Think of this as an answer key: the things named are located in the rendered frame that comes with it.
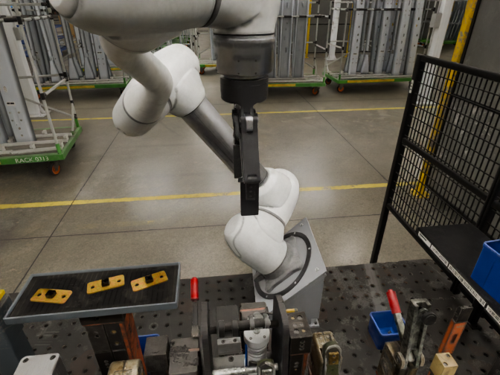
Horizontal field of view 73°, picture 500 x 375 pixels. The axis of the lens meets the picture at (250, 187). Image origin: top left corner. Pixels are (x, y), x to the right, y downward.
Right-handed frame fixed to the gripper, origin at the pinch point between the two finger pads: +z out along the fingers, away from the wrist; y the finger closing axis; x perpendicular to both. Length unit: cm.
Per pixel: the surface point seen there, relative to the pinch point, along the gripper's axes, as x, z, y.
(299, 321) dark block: 12.0, 34.1, 3.1
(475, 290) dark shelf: 68, 43, -9
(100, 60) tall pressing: -224, 78, -709
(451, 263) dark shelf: 68, 43, -20
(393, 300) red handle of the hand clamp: 35.2, 32.3, 1.3
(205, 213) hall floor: -15, 146, -214
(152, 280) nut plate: -21.8, 29.3, -9.4
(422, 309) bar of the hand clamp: 35.3, 25.1, 10.1
